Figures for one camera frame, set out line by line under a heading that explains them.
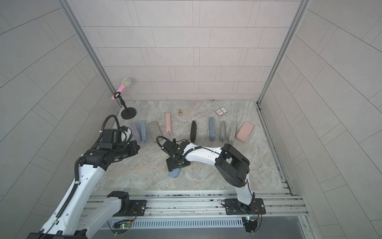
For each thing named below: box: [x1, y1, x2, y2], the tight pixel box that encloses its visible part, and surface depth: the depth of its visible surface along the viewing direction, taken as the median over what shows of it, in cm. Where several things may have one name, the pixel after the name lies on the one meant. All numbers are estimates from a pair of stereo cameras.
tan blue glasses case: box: [140, 120, 147, 142], surface depth 96 cm
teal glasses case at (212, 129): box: [208, 117, 216, 142], surface depth 98 cm
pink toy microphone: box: [111, 77, 132, 101], surface depth 95 cm
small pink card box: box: [214, 106, 229, 118], surface depth 111 cm
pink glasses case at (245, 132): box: [235, 121, 255, 143], surface depth 99 cm
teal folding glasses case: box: [228, 121, 238, 145], surface depth 93 cm
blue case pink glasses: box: [168, 167, 181, 178], surface depth 81 cm
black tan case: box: [190, 120, 197, 143], surface depth 99 cm
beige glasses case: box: [219, 120, 227, 143], surface depth 96 cm
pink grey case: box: [165, 113, 173, 136], surface depth 98 cm
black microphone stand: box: [113, 91, 137, 120], surface depth 110 cm
